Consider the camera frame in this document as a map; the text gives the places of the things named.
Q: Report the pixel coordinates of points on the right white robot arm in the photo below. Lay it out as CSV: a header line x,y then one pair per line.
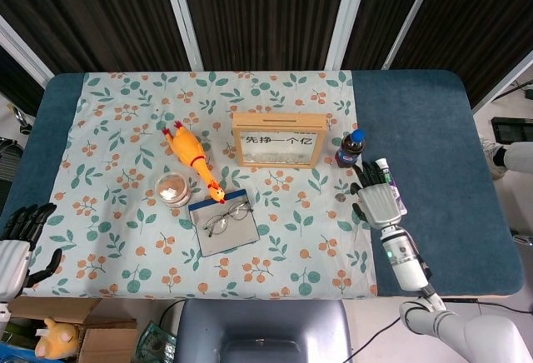
x,y
406,263

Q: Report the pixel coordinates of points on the thin metal frame eyeglasses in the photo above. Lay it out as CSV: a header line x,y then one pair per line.
x,y
239,212

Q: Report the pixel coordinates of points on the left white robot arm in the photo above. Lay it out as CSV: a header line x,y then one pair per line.
x,y
3,311

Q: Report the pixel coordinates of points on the clear round plastic jar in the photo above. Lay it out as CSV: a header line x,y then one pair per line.
x,y
170,190

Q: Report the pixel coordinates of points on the brown cardboard box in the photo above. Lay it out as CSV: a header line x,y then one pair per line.
x,y
108,342

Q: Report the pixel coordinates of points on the grey notebook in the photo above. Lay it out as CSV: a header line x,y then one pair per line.
x,y
237,236

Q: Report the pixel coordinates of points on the small cola bottle blue cap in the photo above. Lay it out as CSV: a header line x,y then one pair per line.
x,y
347,152

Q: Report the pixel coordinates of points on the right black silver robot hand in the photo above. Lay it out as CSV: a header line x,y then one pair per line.
x,y
379,207

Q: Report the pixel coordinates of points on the floral fruit print tablecloth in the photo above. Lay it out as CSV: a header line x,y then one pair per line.
x,y
270,255

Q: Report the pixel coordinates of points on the wooden frame coin box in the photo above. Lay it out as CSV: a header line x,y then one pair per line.
x,y
250,121

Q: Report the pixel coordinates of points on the white trouser leg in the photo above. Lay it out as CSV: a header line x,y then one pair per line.
x,y
520,157

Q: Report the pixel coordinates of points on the black tray on floor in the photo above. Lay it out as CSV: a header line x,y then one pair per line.
x,y
512,127

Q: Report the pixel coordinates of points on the yellow rubber chicken toy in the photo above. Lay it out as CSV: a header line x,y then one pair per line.
x,y
187,146

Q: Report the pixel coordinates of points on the blue felt table cover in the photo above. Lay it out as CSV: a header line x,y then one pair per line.
x,y
437,130

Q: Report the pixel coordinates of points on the green clear plastic package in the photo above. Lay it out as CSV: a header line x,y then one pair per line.
x,y
156,344

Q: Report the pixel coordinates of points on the grey chair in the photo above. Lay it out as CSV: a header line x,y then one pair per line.
x,y
266,325

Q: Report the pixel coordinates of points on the yellow plush toy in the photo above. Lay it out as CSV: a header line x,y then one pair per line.
x,y
56,340

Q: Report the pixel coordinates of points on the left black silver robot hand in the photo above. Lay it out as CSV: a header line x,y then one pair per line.
x,y
12,269

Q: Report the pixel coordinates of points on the purple white toothpaste tube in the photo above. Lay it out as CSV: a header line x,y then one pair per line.
x,y
382,164

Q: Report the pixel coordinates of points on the white sneaker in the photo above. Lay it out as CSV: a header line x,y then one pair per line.
x,y
491,159

